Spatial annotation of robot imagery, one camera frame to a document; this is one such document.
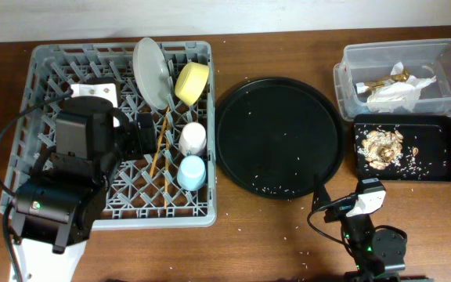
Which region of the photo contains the food scraps and rice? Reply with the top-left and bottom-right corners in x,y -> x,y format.
356,127 -> 432,177

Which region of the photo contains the pink plastic cup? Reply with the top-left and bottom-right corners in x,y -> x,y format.
179,122 -> 207,156

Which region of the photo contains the blue plastic cup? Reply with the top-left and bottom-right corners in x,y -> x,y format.
177,155 -> 206,191

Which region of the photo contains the grey round plate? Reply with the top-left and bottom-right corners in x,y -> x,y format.
132,38 -> 171,110

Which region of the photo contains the yellow bowl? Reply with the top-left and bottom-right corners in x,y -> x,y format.
175,62 -> 210,106

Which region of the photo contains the white napkin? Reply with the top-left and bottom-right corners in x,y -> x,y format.
356,62 -> 437,103

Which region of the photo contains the gold foil wrapper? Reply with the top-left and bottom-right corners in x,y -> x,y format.
355,69 -> 410,94

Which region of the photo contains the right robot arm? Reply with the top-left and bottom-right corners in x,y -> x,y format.
307,175 -> 407,281

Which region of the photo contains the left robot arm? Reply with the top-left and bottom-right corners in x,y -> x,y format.
2,78 -> 157,281

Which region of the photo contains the grey plastic dishwasher rack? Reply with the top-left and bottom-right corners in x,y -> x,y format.
4,43 -> 218,230

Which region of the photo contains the black rectangular tray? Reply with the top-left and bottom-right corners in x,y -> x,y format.
353,114 -> 451,182

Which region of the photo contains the round black tray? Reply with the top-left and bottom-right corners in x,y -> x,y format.
215,78 -> 345,200

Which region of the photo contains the clear plastic bin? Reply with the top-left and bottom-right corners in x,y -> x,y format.
334,38 -> 451,121

